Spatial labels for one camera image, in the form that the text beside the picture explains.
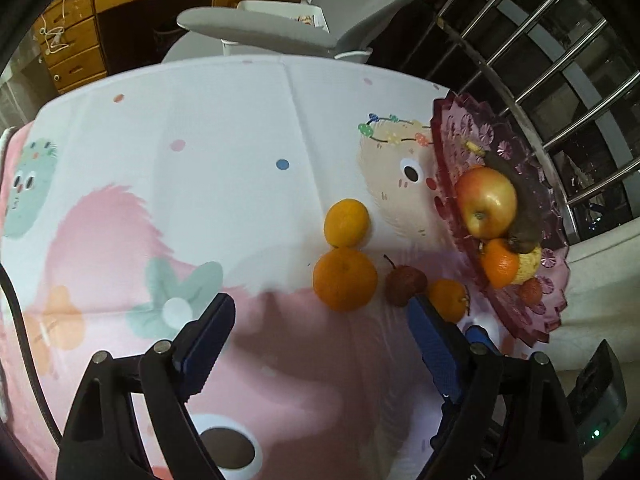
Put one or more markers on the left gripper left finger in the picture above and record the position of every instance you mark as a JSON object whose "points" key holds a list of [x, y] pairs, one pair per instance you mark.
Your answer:
{"points": [[198, 345]]}

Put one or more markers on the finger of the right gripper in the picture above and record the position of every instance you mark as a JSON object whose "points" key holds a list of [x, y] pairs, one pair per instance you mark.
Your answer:
{"points": [[478, 336]]}

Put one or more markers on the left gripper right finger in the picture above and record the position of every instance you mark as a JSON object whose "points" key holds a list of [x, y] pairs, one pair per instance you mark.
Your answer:
{"points": [[443, 348]]}

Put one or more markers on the small orange mandarin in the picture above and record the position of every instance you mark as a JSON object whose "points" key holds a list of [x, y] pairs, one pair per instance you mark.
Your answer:
{"points": [[450, 298]]}

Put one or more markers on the small red-brown fruit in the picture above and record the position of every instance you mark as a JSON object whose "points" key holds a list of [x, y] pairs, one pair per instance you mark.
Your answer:
{"points": [[403, 283]]}

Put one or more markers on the yellow pear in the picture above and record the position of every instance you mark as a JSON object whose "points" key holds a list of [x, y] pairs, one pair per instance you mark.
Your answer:
{"points": [[528, 265]]}

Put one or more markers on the overripe dark banana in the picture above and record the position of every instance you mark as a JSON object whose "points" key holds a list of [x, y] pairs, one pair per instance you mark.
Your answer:
{"points": [[525, 231]]}

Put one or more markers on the large orange mandarin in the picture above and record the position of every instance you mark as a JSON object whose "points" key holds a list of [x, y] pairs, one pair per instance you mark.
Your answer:
{"points": [[345, 279]]}

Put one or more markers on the red apple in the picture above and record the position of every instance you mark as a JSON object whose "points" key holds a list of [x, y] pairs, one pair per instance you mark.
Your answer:
{"points": [[487, 202]]}

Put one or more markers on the medium orange mandarin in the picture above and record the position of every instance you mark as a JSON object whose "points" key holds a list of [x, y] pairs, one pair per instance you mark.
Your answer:
{"points": [[347, 224]]}

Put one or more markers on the mandarin on plate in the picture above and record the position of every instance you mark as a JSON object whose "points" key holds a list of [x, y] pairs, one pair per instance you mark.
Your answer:
{"points": [[499, 263]]}

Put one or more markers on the white bedding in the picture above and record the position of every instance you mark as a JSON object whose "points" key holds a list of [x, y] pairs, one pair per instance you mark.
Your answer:
{"points": [[602, 299]]}

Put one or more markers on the cartoon printed tablecloth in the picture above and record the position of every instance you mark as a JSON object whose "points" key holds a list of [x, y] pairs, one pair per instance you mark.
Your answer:
{"points": [[128, 204]]}

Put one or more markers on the purple scalloped glass plate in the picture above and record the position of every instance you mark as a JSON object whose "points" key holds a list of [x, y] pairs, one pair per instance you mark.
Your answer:
{"points": [[458, 118]]}

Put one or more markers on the metal bed railing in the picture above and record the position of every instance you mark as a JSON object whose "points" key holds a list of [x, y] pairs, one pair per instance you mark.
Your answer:
{"points": [[557, 72]]}

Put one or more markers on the wooden desk with drawers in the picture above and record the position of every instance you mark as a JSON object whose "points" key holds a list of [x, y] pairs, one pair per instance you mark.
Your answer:
{"points": [[82, 41]]}

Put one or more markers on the grey office chair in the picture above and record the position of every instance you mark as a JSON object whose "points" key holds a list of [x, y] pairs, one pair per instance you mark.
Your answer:
{"points": [[352, 26]]}

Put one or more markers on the white storage box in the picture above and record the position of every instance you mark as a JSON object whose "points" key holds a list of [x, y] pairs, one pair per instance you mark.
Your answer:
{"points": [[301, 12]]}

